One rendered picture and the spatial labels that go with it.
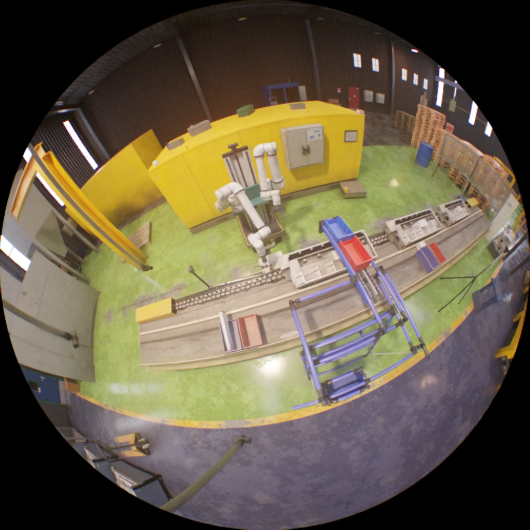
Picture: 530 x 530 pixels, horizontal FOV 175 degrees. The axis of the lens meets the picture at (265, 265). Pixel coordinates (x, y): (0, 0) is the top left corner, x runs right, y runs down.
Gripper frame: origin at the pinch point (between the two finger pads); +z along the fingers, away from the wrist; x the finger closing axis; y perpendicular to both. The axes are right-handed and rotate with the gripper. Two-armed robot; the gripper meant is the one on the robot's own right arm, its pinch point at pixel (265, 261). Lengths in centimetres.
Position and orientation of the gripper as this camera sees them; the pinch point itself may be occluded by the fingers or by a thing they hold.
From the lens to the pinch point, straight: 191.7
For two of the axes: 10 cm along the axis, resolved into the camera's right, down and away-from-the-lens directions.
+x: 2.6, 8.1, -5.3
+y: -9.5, 3.2, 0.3
